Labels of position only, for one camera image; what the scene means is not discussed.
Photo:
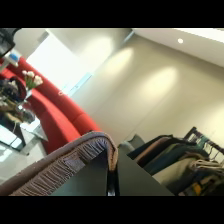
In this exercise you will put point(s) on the dark clothes hanger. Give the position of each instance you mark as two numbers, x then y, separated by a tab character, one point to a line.
196	135

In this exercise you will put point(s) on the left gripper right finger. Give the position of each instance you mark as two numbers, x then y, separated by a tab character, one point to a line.
136	180

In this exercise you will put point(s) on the brown garment with ribbed hem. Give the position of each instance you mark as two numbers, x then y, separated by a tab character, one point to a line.
50	166

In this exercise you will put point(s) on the heap of clothes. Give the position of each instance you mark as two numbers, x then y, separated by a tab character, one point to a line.
173	160

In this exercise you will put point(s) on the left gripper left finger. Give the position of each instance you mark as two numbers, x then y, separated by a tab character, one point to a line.
90	180

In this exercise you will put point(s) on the grey garment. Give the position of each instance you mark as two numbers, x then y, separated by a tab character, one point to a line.
131	143

